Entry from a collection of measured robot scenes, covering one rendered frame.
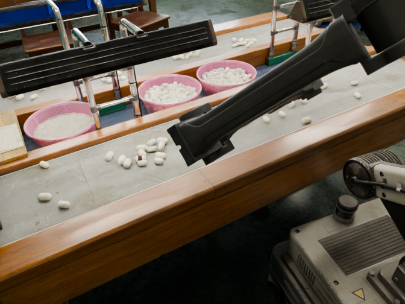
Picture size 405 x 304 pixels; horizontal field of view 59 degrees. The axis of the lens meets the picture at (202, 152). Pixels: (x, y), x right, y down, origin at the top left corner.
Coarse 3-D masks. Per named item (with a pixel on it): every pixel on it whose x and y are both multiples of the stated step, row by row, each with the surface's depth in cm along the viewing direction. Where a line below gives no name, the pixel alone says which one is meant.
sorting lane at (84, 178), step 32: (320, 96) 144; (352, 96) 143; (160, 128) 129; (256, 128) 127; (288, 128) 126; (64, 160) 116; (96, 160) 115; (0, 192) 105; (32, 192) 104; (64, 192) 104; (96, 192) 103; (128, 192) 103; (32, 224) 94
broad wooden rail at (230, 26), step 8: (256, 16) 222; (264, 16) 222; (280, 16) 221; (288, 16) 223; (216, 24) 213; (224, 24) 213; (232, 24) 212; (240, 24) 211; (248, 24) 211; (256, 24) 214; (264, 24) 217; (216, 32) 203; (224, 32) 206
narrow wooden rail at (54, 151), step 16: (368, 48) 175; (208, 96) 142; (224, 96) 142; (160, 112) 133; (176, 112) 133; (112, 128) 126; (128, 128) 126; (144, 128) 129; (64, 144) 119; (80, 144) 119; (96, 144) 122; (16, 160) 113; (32, 160) 113
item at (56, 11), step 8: (48, 0) 131; (96, 0) 129; (56, 8) 123; (96, 8) 129; (104, 8) 130; (56, 16) 123; (104, 16) 131; (104, 24) 132; (64, 32) 127; (104, 32) 134; (64, 40) 128; (104, 40) 136; (64, 48) 130; (112, 72) 144; (80, 80) 139; (112, 80) 146; (80, 88) 141; (120, 88) 150; (80, 96) 142; (120, 96) 151; (120, 104) 152; (104, 112) 150; (112, 112) 152
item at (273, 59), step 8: (272, 8) 169; (272, 16) 170; (272, 24) 172; (296, 24) 180; (272, 32) 175; (280, 32) 177; (296, 32) 182; (272, 40) 177; (296, 40) 185; (272, 48) 180; (272, 56) 182; (280, 56) 185; (288, 56) 188; (272, 64) 185
